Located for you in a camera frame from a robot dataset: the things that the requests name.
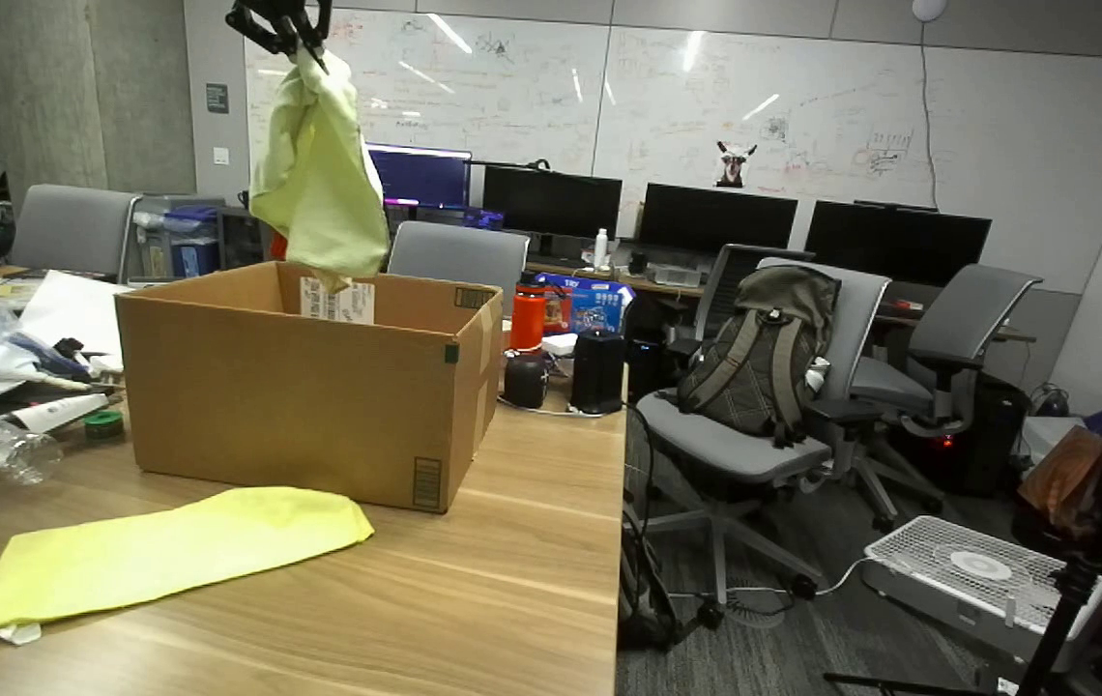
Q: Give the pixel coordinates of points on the white bottle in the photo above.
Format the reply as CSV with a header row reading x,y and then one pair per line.
x,y
603,253

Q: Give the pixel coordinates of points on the white wall whiteboard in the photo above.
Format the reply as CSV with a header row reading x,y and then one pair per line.
x,y
511,89

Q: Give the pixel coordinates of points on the grey mesh office chair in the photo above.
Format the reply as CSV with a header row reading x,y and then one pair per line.
x,y
975,316

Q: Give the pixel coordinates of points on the blue printed box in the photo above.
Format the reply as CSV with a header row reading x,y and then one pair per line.
x,y
595,308

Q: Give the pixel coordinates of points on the open cardboard box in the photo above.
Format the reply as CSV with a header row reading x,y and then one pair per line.
x,y
319,387

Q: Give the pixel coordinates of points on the tall black box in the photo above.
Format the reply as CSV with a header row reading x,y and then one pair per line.
x,y
599,371

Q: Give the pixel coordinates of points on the small dark wall sign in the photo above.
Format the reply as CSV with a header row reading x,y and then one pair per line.
x,y
220,97

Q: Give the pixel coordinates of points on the white paper pile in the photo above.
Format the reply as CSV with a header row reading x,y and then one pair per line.
x,y
70,311

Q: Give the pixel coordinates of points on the light green towel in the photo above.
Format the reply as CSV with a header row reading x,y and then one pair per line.
x,y
323,181

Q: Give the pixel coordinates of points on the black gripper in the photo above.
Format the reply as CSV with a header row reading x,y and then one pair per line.
x,y
282,14

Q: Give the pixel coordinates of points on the small black speaker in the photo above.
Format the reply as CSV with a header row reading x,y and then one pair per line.
x,y
524,385

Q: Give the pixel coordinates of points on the small dark figurine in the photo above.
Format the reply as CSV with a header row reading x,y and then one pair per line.
x,y
738,165

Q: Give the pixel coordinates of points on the wide black computer monitor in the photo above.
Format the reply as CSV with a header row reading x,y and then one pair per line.
x,y
552,204

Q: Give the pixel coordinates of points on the orange brown bag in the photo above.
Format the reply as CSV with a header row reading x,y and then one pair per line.
x,y
1064,469

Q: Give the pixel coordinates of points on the light grey office chair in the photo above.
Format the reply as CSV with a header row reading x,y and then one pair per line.
x,y
719,445

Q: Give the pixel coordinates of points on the translucent storage container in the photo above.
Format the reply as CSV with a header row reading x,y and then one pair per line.
x,y
182,236

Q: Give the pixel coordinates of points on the dark grey chair back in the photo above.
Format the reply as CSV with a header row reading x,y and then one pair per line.
x,y
724,290

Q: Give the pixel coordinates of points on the monitor with blue screen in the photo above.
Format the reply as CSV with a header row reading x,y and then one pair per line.
x,y
427,181

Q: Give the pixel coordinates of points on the yellow green flat cloth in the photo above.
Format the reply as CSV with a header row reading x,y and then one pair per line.
x,y
186,541

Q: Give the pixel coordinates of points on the red bottle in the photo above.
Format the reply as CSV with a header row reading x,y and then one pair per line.
x,y
529,318

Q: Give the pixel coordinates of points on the olive grey backpack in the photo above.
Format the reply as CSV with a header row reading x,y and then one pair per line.
x,y
755,369

